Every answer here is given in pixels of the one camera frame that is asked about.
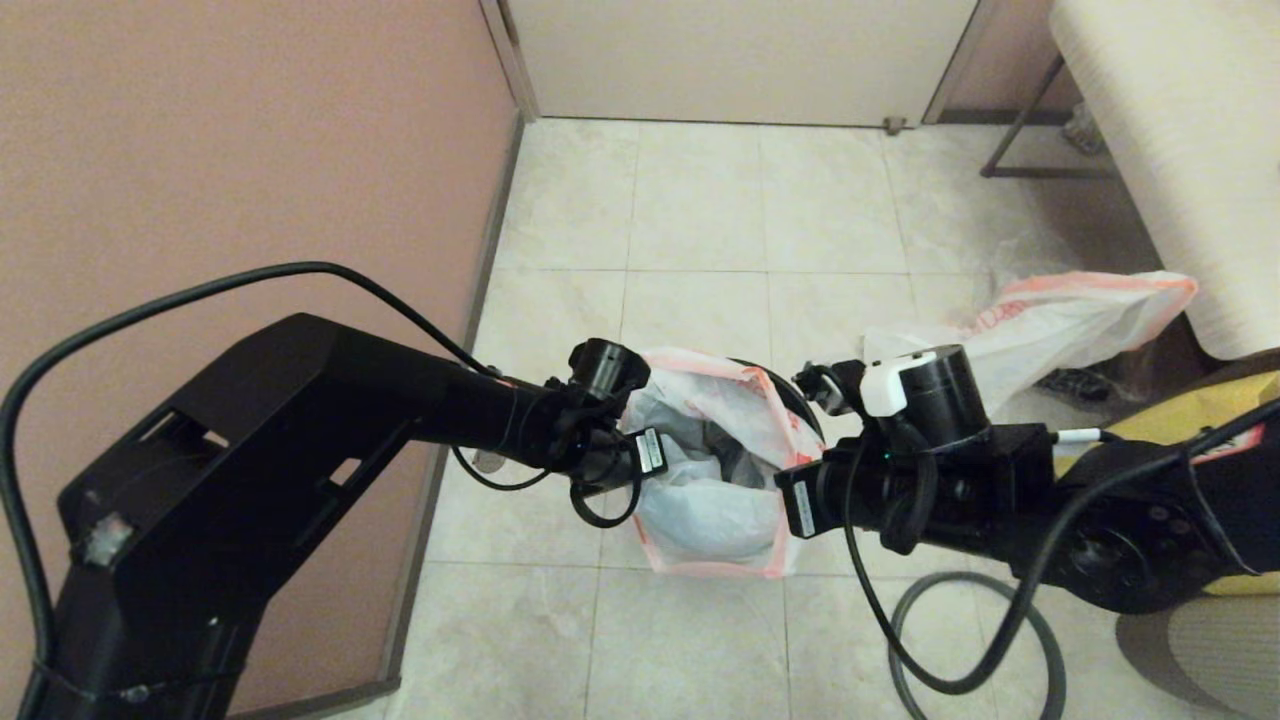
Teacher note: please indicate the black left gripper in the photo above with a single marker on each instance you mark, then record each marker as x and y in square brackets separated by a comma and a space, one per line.
[615, 460]

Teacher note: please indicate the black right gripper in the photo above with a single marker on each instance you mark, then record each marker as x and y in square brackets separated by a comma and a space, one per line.
[860, 495]

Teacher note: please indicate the white plastic bag liner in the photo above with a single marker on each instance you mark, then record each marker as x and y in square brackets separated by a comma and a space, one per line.
[700, 510]

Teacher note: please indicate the black round trash bin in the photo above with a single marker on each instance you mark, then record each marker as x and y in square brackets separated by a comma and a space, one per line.
[790, 390]

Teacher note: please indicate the white bag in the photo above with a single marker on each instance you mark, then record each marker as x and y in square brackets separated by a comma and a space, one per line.
[1060, 320]

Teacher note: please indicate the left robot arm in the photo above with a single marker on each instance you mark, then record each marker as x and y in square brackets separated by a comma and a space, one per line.
[250, 450]

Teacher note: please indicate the clear bag with dark contents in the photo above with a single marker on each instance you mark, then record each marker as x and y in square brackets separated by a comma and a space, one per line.
[1075, 385]

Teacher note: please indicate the yellow fabric bag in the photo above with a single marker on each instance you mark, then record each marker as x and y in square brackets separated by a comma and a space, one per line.
[1170, 415]

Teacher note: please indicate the small round metal floor disc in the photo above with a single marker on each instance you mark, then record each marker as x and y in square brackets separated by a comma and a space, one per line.
[487, 462]

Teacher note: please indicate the dark grey baseboard strip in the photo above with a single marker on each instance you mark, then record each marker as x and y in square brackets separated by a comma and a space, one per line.
[410, 600]

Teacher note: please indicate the small metal door stop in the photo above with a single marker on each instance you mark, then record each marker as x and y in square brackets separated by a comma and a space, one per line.
[895, 127]

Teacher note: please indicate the grey ribbed round pad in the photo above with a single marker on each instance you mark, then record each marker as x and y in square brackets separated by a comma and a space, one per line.
[1220, 660]

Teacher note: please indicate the white door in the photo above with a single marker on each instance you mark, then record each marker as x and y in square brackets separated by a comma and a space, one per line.
[740, 60]

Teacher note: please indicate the small clear plastic wrapper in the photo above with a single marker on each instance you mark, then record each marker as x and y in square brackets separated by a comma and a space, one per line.
[1082, 130]

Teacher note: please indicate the dark metal table frame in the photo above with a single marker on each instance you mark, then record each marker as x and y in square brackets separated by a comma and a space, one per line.
[1048, 172]

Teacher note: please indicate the grey door frame post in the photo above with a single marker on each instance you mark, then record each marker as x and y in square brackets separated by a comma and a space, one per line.
[960, 60]
[510, 60]

